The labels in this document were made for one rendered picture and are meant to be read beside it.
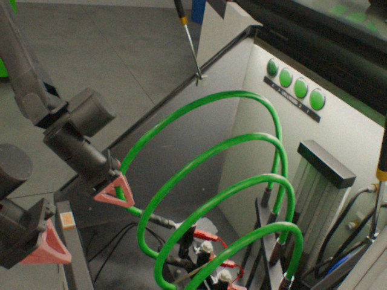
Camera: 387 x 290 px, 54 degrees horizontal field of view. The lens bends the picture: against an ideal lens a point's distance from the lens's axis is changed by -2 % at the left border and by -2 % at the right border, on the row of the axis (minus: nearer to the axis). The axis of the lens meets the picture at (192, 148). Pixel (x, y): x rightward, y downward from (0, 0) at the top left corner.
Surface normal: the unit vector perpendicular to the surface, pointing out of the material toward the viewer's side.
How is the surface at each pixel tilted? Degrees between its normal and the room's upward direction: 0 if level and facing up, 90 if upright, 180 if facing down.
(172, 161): 90
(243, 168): 90
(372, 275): 76
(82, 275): 0
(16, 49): 52
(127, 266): 0
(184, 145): 90
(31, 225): 46
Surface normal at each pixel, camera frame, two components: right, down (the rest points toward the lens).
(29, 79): -0.18, -0.16
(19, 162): 0.79, -0.55
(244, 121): -0.90, 0.11
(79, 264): 0.15, -0.83
